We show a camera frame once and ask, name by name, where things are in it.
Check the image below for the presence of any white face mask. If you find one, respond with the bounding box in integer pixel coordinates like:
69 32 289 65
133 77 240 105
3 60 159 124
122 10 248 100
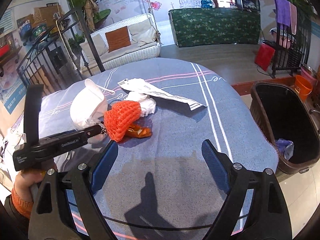
70 79 115 129

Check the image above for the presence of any orange foam fruit net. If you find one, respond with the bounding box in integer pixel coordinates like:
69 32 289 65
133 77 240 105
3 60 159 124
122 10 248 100
104 100 141 142

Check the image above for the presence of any orange peel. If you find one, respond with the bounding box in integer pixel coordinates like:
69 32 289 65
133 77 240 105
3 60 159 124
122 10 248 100
125 123 152 139

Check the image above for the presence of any white tissue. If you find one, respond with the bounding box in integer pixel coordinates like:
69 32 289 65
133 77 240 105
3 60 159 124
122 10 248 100
125 92 156 117

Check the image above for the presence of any purple tissue pack bag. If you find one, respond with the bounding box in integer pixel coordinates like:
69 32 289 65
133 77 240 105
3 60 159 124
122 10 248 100
275 139 294 160

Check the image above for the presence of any orange sleeve forearm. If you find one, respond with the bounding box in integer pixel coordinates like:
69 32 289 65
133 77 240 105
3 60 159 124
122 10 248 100
11 187 34 219

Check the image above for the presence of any dark brown trash bin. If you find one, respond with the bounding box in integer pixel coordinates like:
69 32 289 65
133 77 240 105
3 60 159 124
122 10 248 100
250 82 319 175

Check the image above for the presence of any left hand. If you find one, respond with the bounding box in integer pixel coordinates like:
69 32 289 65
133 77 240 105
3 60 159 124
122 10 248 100
14 168 46 202

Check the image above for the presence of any white paper wrapper strip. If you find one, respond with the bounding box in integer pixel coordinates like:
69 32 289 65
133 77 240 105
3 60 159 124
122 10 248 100
118 78 204 111

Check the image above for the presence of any black iron railing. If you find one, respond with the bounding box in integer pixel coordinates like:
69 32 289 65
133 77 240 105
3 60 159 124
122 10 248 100
17 8 105 95

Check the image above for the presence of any blue striped table cloth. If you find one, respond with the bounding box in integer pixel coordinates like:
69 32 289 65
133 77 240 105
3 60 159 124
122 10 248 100
0 57 279 240

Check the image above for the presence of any brown square cushion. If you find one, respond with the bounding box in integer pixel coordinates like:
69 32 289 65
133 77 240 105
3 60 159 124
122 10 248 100
105 26 131 52

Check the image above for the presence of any white wicker swing sofa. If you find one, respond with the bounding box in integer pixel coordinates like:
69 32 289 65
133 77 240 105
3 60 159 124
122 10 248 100
91 13 161 70

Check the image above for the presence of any orange plastic bucket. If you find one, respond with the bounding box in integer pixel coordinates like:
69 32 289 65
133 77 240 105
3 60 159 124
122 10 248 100
294 75 313 102

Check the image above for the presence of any green patterned counter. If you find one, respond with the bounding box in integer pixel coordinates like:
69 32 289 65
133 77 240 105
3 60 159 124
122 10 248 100
168 8 260 48

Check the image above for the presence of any pink basin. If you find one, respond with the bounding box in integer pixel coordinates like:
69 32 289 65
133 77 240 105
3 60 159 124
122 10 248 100
300 63 318 86

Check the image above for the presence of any red bag on floor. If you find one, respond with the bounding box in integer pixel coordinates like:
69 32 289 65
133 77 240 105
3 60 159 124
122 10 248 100
254 43 275 71

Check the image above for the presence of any black iron rack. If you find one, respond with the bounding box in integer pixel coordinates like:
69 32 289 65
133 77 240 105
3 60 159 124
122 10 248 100
271 11 311 78

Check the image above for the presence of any pink towel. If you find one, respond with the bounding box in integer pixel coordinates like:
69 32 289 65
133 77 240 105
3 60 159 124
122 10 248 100
290 3 297 35

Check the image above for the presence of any purple towel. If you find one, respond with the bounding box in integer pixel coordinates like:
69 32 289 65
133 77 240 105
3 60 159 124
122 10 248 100
274 0 291 27

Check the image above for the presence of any black cable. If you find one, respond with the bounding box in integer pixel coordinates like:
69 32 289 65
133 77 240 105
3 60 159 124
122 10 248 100
67 200 251 231

